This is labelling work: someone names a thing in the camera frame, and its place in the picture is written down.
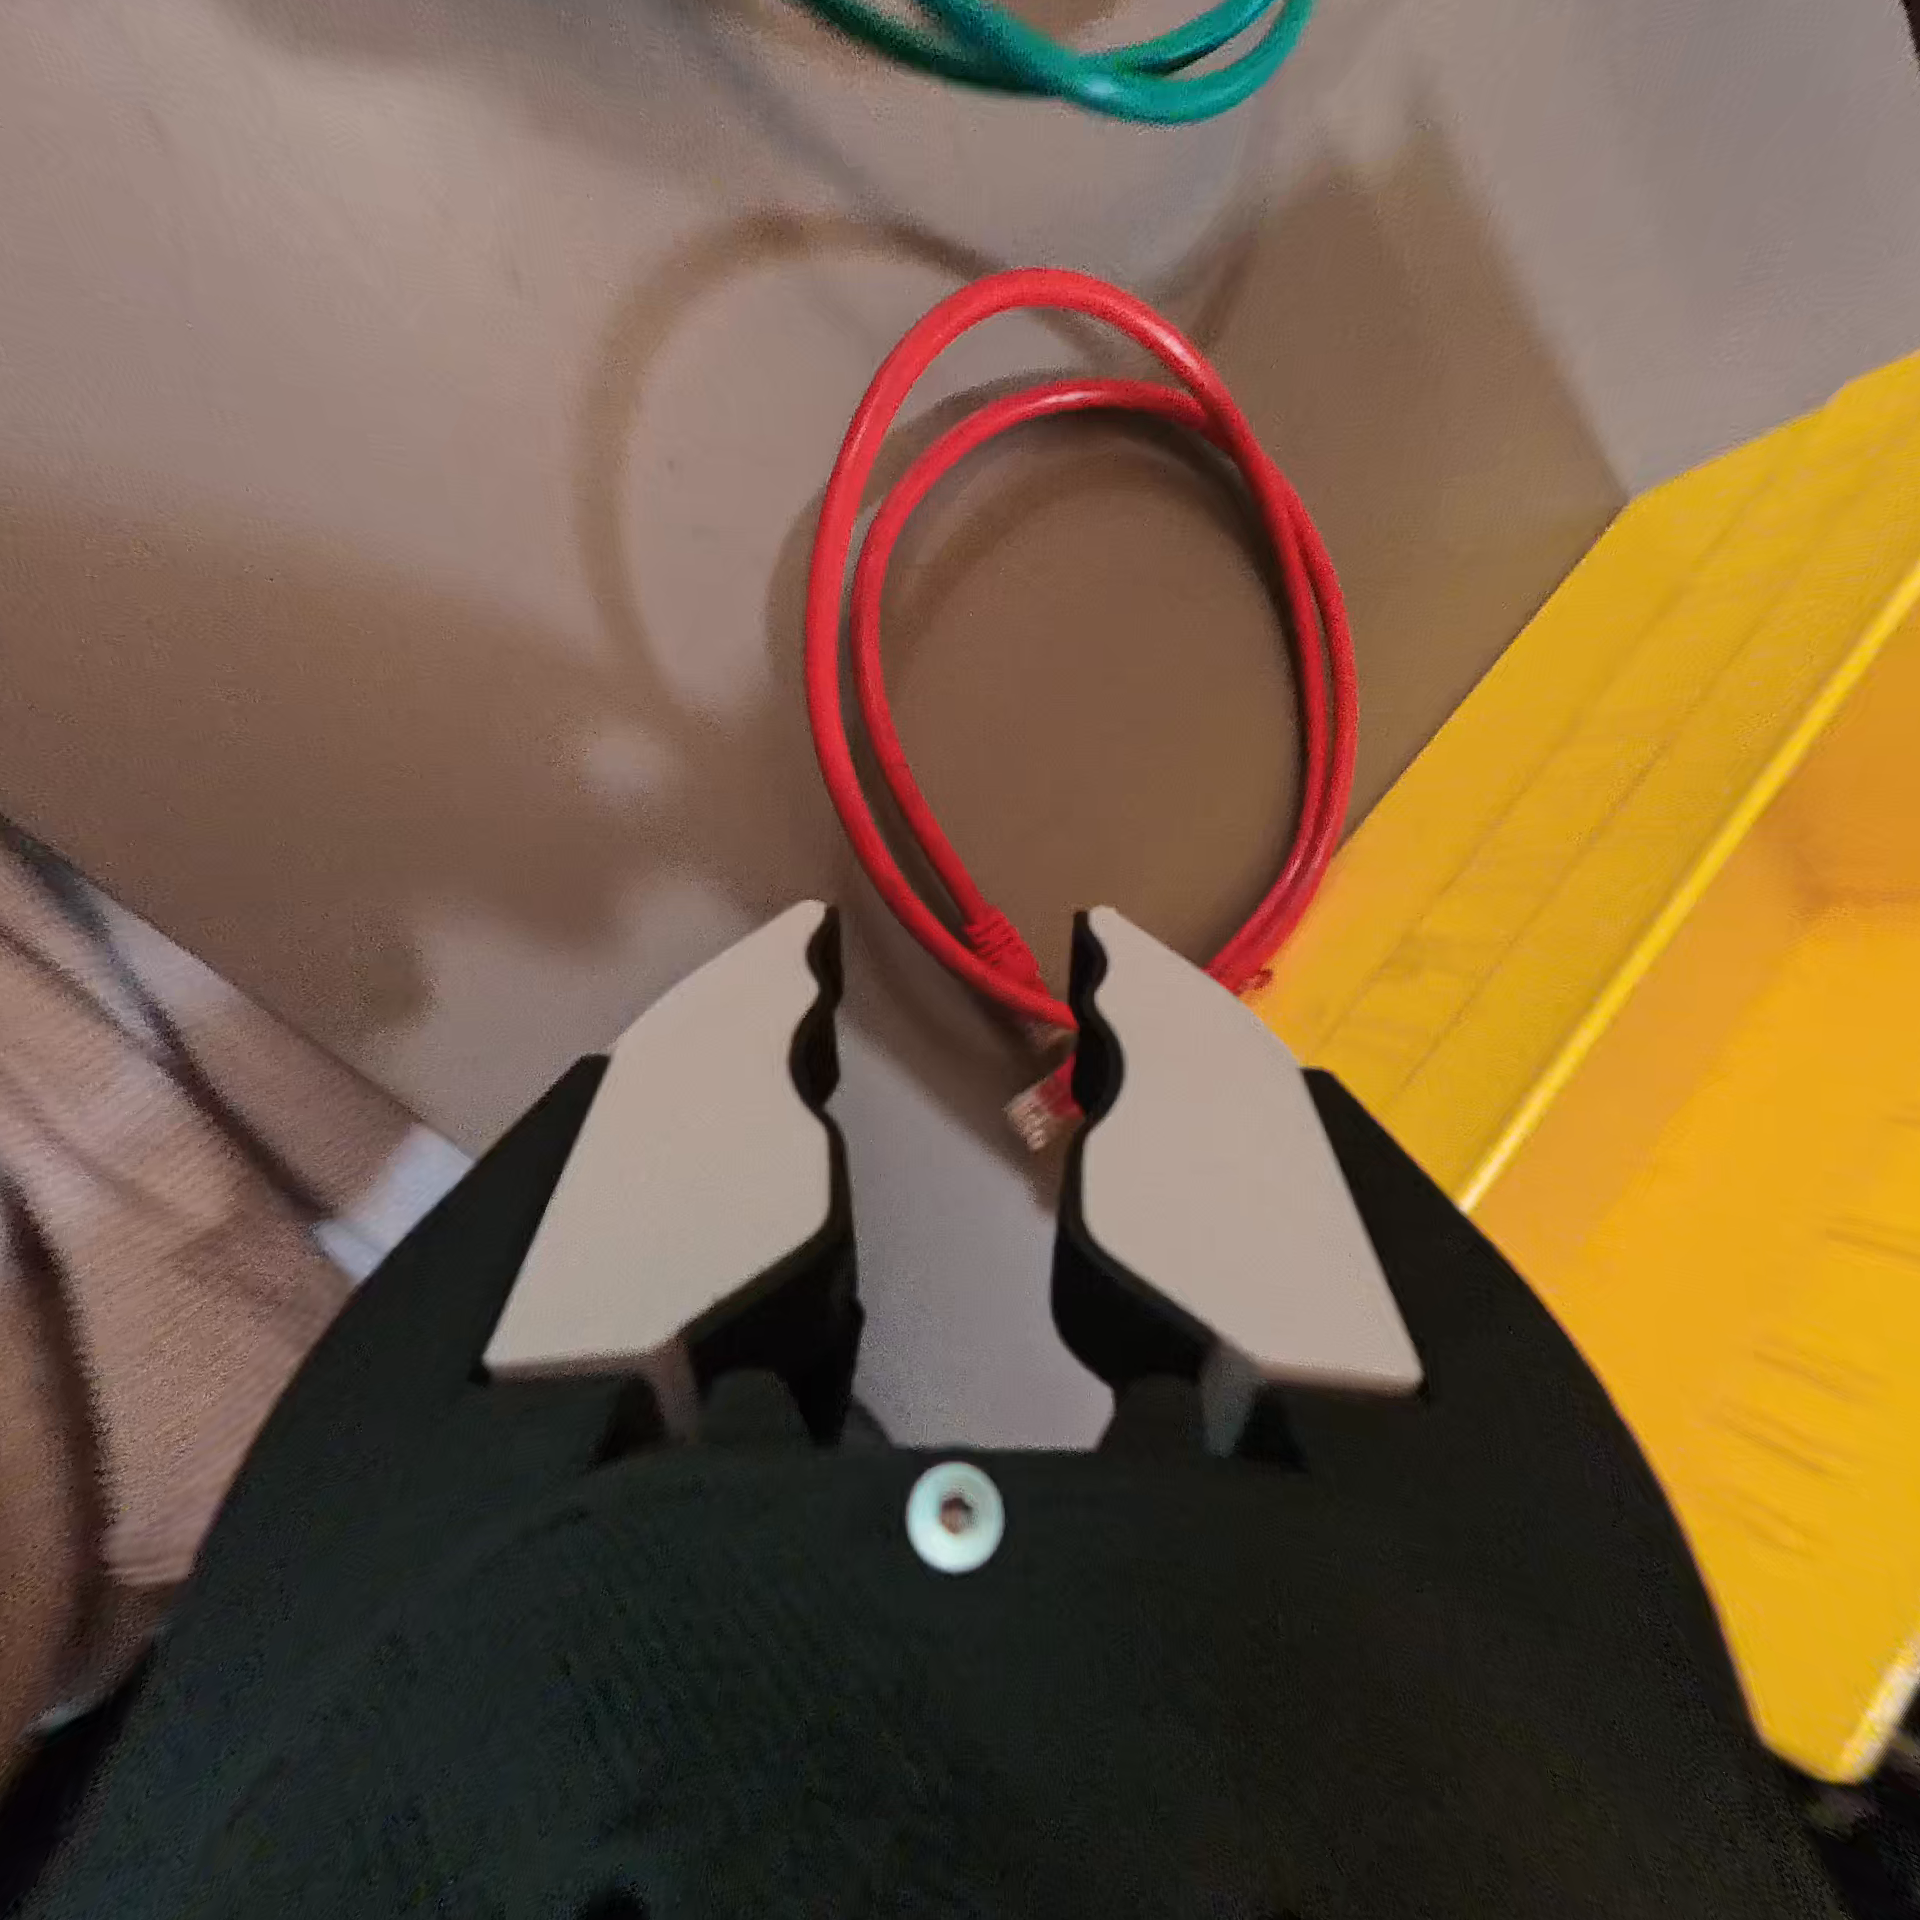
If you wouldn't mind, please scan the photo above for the yellow plastic bin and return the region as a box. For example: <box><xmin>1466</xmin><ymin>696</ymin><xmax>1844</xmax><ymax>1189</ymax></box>
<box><xmin>1244</xmin><ymin>352</ymin><xmax>1920</xmax><ymax>1788</ymax></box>

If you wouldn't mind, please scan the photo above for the red ethernet cable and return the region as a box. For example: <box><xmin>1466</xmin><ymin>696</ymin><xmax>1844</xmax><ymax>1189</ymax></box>
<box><xmin>805</xmin><ymin>267</ymin><xmax>1360</xmax><ymax>1155</ymax></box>

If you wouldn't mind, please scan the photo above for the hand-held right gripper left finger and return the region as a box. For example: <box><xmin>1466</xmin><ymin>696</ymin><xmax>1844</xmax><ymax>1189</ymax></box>
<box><xmin>482</xmin><ymin>900</ymin><xmax>865</xmax><ymax>1446</ymax></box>

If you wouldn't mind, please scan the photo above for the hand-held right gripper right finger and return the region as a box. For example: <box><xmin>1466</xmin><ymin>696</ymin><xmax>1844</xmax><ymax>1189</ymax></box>
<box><xmin>1051</xmin><ymin>905</ymin><xmax>1424</xmax><ymax>1455</ymax></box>

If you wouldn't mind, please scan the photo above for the person's grey sweatshirt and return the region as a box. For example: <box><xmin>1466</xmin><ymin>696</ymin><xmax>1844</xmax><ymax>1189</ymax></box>
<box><xmin>0</xmin><ymin>816</ymin><xmax>474</xmax><ymax>1773</ymax></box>

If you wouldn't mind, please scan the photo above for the green ethernet cable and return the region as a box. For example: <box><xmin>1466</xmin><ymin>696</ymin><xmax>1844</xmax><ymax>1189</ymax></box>
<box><xmin>803</xmin><ymin>0</ymin><xmax>1314</xmax><ymax>127</ymax></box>

